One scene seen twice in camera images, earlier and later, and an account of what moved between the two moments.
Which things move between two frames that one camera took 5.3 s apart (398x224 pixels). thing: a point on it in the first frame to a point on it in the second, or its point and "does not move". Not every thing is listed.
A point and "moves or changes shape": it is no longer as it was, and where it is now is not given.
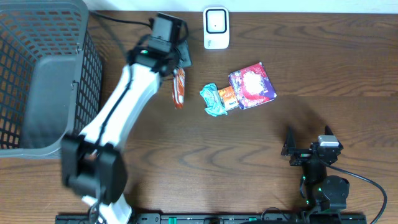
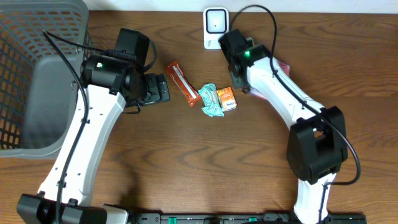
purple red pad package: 251,86 moves or changes shape
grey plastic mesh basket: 51,78 does not move
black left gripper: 183,55 to 160,88
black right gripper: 305,154 to 237,81
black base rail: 219,218 does not move
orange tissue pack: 229,97 does not move
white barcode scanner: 216,27 does not move
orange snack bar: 178,88 to 191,96
